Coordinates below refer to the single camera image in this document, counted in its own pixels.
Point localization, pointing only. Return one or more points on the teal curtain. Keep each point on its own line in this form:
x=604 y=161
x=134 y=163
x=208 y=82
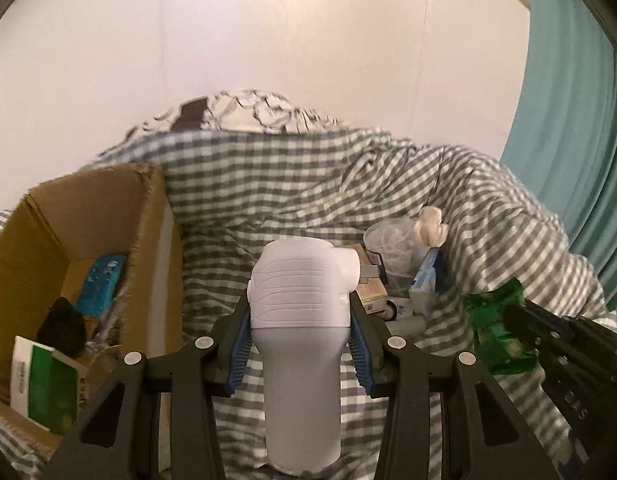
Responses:
x=563 y=110

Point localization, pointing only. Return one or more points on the white tube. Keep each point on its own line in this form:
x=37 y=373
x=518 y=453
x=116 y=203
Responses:
x=406 y=317

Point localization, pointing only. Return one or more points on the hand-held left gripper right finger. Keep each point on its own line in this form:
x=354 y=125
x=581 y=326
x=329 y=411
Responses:
x=361 y=360

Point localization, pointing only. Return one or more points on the small beige box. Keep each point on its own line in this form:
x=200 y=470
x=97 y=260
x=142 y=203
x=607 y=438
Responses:
x=371 y=292

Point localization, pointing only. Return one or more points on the green snack packet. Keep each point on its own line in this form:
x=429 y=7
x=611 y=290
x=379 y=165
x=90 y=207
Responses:
x=493 y=330

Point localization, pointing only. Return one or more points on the white plastic bottle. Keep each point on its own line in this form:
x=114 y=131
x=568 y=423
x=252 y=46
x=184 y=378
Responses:
x=301 y=360

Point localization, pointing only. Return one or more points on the cream cloth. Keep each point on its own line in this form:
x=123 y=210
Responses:
x=431 y=227

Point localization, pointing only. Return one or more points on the clear plastic cup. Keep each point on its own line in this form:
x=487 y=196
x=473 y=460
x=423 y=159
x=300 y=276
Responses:
x=393 y=245

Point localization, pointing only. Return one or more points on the small black item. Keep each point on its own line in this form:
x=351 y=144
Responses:
x=61 y=325

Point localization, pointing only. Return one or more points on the cardboard box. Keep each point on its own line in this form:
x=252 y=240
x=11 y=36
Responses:
x=88 y=210

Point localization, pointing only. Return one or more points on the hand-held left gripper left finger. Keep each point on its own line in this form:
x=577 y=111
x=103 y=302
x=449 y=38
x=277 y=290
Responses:
x=241 y=355

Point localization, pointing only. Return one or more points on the blue textured pack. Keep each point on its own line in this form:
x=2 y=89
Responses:
x=101 y=285

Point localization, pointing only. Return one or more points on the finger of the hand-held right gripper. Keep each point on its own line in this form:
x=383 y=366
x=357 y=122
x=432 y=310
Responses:
x=543 y=330

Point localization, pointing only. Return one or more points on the green and white box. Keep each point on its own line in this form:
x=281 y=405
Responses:
x=43 y=390

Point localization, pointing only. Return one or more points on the grey white checked blanket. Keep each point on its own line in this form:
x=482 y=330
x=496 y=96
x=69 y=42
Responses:
x=288 y=185

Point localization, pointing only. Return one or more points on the blue and white box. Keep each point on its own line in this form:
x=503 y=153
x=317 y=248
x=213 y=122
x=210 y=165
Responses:
x=423 y=285

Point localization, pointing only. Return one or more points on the floral patterned pillow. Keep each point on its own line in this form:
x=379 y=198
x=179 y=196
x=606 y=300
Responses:
x=248 y=110

